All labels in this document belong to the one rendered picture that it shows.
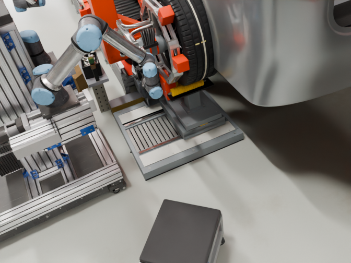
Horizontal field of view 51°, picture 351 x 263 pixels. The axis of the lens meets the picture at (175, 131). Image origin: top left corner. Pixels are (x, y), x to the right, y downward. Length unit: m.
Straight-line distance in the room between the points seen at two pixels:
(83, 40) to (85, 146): 1.17
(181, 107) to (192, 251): 1.31
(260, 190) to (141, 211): 0.83
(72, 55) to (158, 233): 1.03
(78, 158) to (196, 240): 1.17
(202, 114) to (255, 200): 0.77
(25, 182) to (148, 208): 0.87
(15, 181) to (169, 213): 1.22
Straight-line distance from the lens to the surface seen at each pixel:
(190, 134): 2.82
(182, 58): 2.24
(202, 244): 1.99
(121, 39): 2.03
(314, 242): 2.43
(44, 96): 2.04
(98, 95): 3.32
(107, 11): 2.87
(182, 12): 2.27
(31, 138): 2.23
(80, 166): 2.70
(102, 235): 2.56
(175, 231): 2.05
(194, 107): 2.87
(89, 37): 1.84
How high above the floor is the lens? 2.07
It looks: 43 degrees down
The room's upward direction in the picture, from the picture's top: 10 degrees counter-clockwise
